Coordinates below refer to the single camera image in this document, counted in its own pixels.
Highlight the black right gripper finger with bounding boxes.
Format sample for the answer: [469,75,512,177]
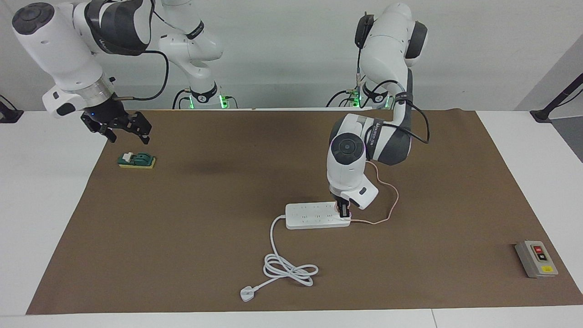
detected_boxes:
[81,117,117,143]
[126,111,153,146]

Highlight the pink charging cable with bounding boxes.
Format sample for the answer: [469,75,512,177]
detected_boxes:
[348,160,401,226]

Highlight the white power strip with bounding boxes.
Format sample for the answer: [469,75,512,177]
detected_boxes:
[285,201,353,230]

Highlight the brown table mat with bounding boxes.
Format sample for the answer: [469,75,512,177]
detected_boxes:
[26,108,583,315]

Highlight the black stand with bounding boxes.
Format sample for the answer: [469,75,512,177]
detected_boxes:
[530,73,583,123]

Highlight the green knife switch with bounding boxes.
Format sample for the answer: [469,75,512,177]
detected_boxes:
[118,152,156,169]

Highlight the black right base cable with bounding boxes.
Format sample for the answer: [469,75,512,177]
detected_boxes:
[172,89,191,110]

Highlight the black base cable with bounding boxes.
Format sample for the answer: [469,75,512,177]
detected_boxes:
[172,89,191,110]
[326,87,363,108]

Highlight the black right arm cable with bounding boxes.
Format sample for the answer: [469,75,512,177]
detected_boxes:
[113,49,170,101]

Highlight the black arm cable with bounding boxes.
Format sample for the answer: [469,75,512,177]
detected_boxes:
[113,49,170,101]
[356,46,431,146]

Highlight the white power strip cord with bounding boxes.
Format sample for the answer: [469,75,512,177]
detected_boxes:
[253,215,319,293]

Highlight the black clamp bracket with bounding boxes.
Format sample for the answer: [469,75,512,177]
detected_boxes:
[0,95,24,123]

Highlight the black left base cable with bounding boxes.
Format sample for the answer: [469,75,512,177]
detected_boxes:
[326,87,363,108]

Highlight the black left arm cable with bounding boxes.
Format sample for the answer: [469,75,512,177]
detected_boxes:
[356,46,431,146]

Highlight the grey on-off switch box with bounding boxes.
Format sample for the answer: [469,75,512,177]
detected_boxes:
[515,240,559,279]

